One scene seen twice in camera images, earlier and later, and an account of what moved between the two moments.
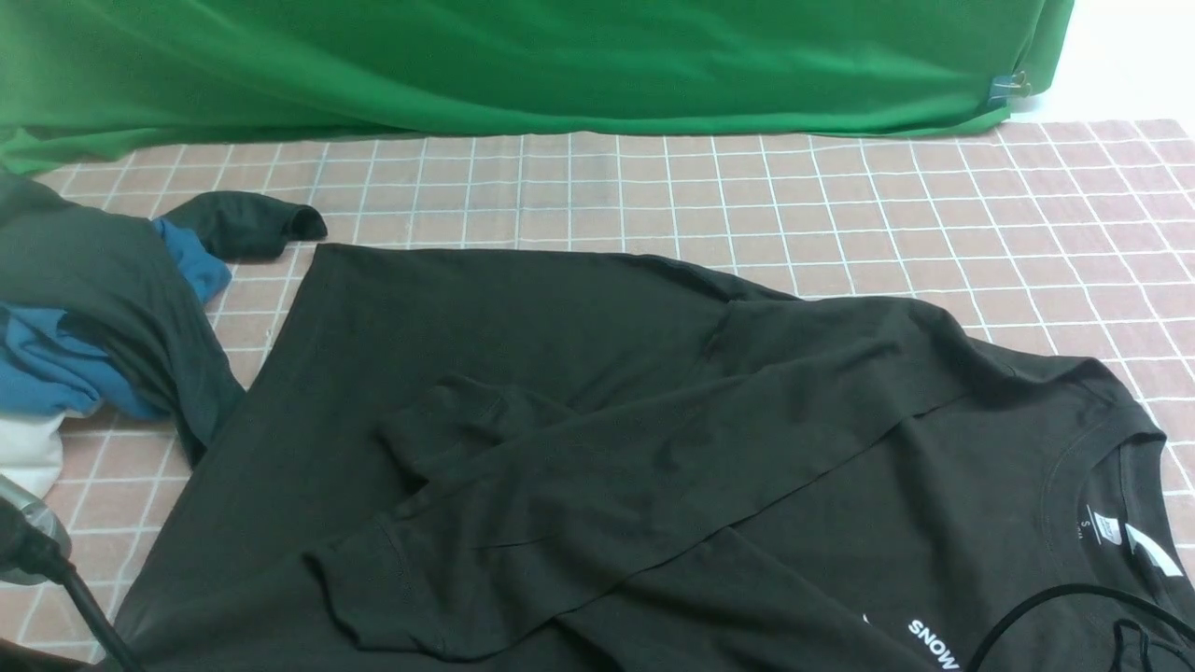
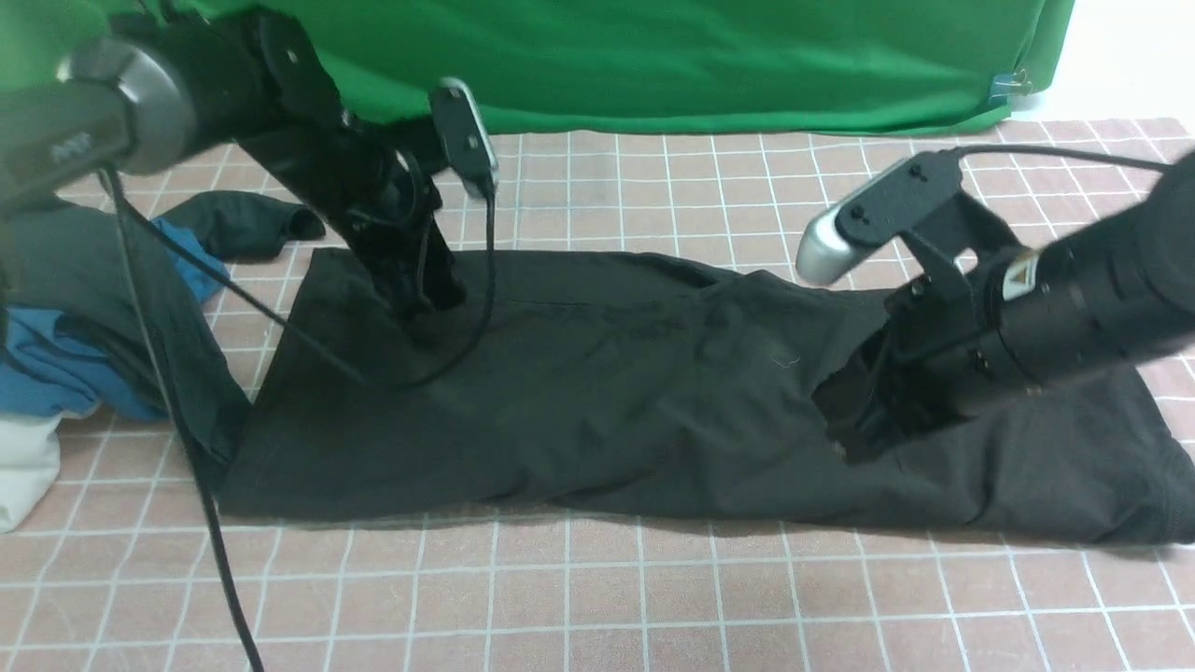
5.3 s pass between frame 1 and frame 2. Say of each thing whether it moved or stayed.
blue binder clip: stayed
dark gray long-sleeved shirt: moved
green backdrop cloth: stayed
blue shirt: stayed
